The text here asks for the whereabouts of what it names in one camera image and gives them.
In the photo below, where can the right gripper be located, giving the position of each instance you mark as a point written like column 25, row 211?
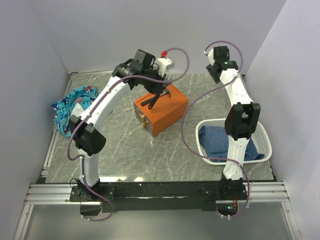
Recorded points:
column 209, row 68

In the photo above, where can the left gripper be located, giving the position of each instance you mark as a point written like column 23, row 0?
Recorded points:
column 158, row 88

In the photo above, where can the black handled hammer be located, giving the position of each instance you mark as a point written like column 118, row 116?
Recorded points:
column 165, row 92

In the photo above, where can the orange drawer cabinet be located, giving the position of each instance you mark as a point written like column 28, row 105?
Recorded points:
column 166, row 111

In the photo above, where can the black adjustable wrench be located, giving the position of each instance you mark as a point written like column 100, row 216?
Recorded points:
column 153, row 101

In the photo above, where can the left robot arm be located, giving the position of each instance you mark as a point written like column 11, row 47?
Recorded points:
column 144, row 69

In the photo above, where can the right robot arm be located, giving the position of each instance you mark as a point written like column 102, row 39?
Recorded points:
column 241, row 121

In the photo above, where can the turquoise shark print cloth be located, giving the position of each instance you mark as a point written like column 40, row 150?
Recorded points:
column 84, row 95

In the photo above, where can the blue checked cloth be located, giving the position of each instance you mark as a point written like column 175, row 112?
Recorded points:
column 215, row 142

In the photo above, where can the white plastic basket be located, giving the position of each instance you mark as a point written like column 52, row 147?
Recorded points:
column 259, row 137

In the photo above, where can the black base crossbar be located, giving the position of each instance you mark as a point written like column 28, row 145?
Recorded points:
column 151, row 196

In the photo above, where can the aluminium rail frame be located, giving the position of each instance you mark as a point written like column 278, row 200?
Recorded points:
column 132, row 154

